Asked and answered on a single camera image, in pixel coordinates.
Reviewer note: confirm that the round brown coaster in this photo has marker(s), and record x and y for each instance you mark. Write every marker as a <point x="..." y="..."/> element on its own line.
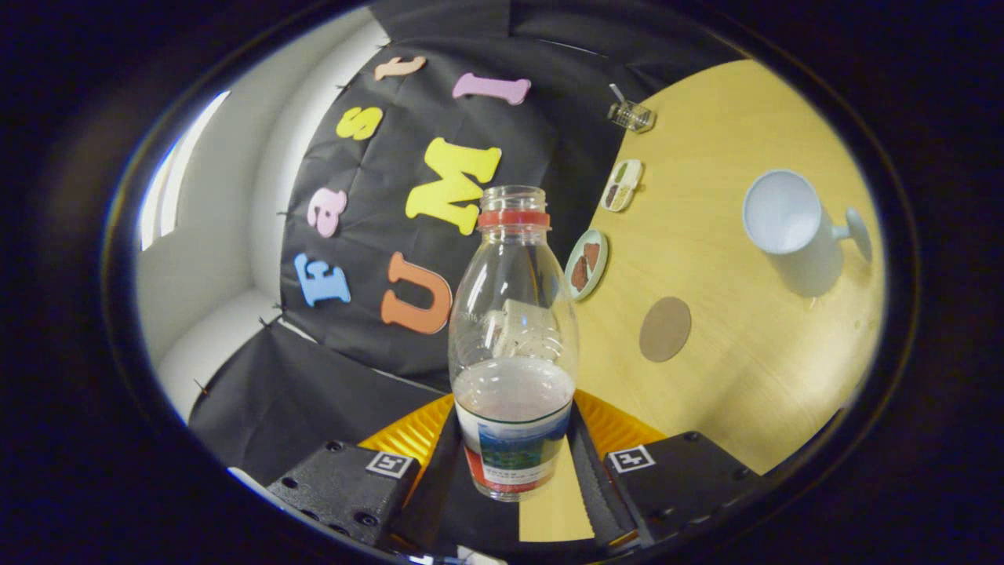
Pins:
<point x="665" y="329"/>

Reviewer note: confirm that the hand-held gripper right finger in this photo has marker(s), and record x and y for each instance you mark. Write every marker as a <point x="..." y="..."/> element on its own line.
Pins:
<point x="592" y="494"/>

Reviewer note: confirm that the pale green plate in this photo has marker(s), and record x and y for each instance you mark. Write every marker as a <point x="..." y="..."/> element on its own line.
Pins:
<point x="574" y="294"/>

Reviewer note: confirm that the black backdrop cloth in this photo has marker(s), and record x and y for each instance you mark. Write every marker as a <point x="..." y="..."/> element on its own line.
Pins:
<point x="376" y="180"/>

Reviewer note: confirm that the small glass holder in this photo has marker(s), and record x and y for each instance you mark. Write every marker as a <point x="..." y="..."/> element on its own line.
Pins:
<point x="632" y="117"/>

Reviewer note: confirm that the metal spoon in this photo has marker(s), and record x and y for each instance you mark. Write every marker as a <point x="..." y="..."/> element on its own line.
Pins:
<point x="617" y="93"/>

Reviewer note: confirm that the large ceiling light panel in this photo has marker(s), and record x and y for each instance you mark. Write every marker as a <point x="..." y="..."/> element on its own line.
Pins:
<point x="169" y="196"/>

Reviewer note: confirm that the white rectangular food tray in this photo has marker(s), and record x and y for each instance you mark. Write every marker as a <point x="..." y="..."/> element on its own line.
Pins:
<point x="622" y="187"/>

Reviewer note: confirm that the white cup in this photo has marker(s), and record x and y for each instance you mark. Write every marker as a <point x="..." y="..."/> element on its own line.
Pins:
<point x="808" y="259"/>

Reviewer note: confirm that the wooden table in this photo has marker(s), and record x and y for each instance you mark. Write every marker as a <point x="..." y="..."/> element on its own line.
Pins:
<point x="745" y="377"/>

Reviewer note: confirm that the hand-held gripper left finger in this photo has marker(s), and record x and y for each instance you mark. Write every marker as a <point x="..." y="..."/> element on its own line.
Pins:
<point x="427" y="502"/>

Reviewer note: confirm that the clear plastic juice bottle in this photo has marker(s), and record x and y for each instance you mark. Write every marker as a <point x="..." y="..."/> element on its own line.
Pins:
<point x="514" y="439"/>

